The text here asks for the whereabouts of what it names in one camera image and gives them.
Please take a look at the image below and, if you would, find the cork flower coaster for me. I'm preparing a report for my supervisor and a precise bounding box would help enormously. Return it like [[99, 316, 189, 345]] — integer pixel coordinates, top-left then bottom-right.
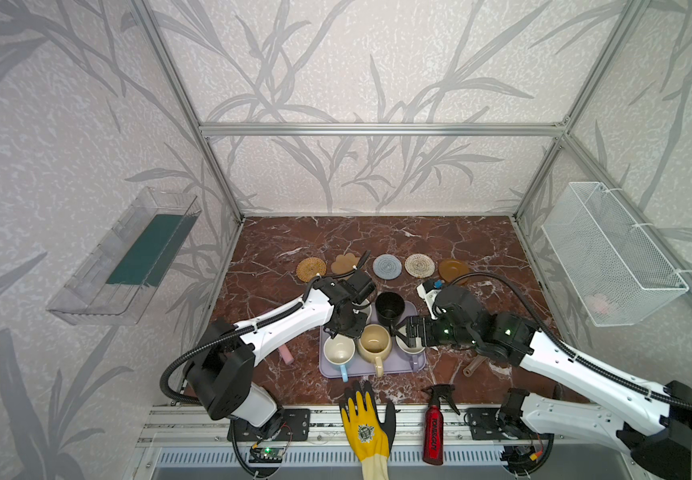
[[331, 253, 360, 275]]

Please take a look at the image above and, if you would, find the black mug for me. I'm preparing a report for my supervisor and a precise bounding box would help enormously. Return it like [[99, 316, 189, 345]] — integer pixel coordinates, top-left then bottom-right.
[[375, 292, 405, 329]]

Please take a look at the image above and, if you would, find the brown wooden round coaster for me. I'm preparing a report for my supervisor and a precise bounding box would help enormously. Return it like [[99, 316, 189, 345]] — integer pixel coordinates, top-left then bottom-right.
[[438, 258, 471, 284]]

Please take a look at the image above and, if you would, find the grey round coaster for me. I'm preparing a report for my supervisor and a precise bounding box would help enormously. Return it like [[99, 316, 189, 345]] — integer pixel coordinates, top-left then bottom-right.
[[373, 254, 403, 281]]

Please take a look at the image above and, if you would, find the woven tan round coaster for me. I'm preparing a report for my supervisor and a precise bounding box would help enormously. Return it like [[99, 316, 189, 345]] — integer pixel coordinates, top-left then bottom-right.
[[296, 257, 327, 283]]

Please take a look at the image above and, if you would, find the cream woven round coaster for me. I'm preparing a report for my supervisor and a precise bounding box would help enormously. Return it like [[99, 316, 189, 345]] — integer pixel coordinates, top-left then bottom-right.
[[404, 253, 436, 279]]

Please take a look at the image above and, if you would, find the white speckled mug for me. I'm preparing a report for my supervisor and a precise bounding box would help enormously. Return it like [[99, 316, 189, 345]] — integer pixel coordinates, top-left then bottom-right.
[[359, 299, 373, 318]]

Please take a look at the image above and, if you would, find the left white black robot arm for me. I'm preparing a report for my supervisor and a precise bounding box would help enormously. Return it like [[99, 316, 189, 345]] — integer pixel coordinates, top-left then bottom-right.
[[159, 269, 376, 438]]

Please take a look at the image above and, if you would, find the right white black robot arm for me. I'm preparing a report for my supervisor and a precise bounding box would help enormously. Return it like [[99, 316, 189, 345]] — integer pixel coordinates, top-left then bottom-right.
[[401, 273, 692, 479]]

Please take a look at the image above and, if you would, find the lavender plastic tray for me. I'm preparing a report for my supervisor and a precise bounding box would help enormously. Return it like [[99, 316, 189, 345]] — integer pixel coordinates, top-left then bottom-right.
[[318, 301, 428, 380]]

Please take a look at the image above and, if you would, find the beige yellow mug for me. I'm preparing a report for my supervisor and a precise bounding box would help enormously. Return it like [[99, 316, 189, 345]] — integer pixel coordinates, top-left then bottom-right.
[[356, 324, 393, 377]]

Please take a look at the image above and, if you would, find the pink purple spatula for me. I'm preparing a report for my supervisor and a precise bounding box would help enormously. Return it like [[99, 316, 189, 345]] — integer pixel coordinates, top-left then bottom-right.
[[278, 344, 294, 365]]

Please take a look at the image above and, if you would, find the red spray bottle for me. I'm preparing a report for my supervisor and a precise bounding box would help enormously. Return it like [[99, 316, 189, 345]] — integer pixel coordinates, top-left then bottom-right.
[[423, 384, 460, 466]]

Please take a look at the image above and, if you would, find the yellow black work glove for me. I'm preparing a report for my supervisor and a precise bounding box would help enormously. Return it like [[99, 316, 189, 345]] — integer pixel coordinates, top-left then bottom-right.
[[339, 380, 396, 480]]

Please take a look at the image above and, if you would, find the pink object in basket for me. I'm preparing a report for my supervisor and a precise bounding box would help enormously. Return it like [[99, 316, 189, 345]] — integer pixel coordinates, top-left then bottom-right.
[[584, 294, 618, 320]]

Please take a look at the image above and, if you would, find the green circuit board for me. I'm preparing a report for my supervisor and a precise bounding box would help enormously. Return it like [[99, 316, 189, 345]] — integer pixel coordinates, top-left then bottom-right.
[[249, 445, 285, 464]]

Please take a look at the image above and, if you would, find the white mug lavender handle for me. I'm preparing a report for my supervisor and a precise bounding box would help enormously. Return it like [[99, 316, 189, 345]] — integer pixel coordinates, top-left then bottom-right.
[[396, 325, 426, 372]]

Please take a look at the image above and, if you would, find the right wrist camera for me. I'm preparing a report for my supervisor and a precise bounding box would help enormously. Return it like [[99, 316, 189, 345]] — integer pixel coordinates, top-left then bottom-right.
[[417, 279, 445, 304]]

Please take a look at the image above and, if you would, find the white mug blue handle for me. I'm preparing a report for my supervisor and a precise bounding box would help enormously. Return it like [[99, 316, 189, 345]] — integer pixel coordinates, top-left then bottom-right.
[[323, 335, 356, 382]]

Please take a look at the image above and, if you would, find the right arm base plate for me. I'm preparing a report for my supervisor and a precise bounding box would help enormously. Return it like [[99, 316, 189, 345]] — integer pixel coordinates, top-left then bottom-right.
[[464, 406, 554, 441]]

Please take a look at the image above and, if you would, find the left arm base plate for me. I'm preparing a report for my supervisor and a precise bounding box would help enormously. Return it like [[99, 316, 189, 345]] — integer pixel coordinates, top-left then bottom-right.
[[228, 408, 312, 442]]

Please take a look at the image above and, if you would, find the white wire mesh basket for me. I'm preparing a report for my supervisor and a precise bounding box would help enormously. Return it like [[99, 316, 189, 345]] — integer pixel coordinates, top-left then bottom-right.
[[542, 182, 690, 327]]

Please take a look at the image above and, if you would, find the clear plastic wall bin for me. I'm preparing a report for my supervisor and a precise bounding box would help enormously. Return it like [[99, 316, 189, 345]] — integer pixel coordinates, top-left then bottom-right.
[[47, 187, 202, 326]]

